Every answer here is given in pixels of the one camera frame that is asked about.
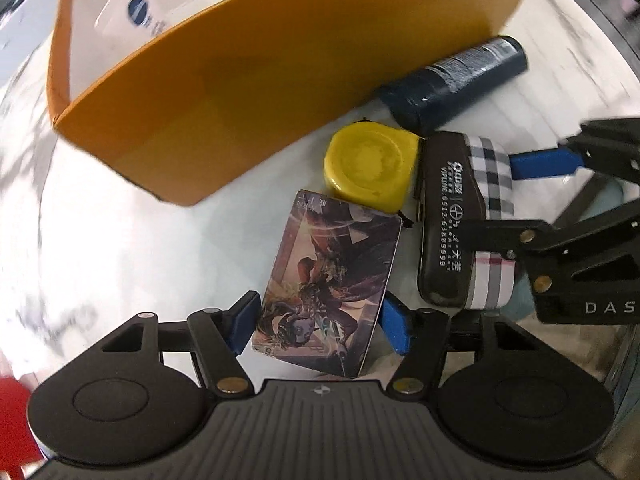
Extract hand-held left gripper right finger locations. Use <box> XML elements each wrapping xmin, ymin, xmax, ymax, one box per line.
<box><xmin>379</xmin><ymin>295</ymin><xmax>543</xmax><ymax>400</ymax></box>

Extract orange cardboard box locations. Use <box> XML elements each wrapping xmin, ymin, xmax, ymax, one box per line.
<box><xmin>47</xmin><ymin>0</ymin><xmax>541</xmax><ymax>207</ymax></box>

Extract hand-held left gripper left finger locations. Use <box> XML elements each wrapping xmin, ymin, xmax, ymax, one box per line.
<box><xmin>100</xmin><ymin>290</ymin><xmax>262</xmax><ymax>401</ymax></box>

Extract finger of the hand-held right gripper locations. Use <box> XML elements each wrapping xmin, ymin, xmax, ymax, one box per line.
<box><xmin>510</xmin><ymin>117</ymin><xmax>640</xmax><ymax>186</ymax></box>
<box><xmin>460</xmin><ymin>217</ymin><xmax>640</xmax><ymax>306</ymax></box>

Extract yellow square container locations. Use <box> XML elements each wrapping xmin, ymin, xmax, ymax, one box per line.
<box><xmin>322</xmin><ymin>122</ymin><xmax>420</xmax><ymax>213</ymax></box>

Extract dark blue bottle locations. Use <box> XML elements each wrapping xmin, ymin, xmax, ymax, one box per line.
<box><xmin>377</xmin><ymin>36</ymin><xmax>528</xmax><ymax>137</ymax></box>

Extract red mug with wooden handle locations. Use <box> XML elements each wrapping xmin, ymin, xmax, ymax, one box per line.
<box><xmin>0</xmin><ymin>377</ymin><xmax>38</xmax><ymax>480</ymax></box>

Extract dark plaid glasses case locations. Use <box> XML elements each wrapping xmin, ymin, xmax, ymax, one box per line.
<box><xmin>415</xmin><ymin>131</ymin><xmax>521</xmax><ymax>309</ymax></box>

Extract illustrated card box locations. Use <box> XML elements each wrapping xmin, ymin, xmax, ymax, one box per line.
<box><xmin>250</xmin><ymin>188</ymin><xmax>403</xmax><ymax>379</ymax></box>

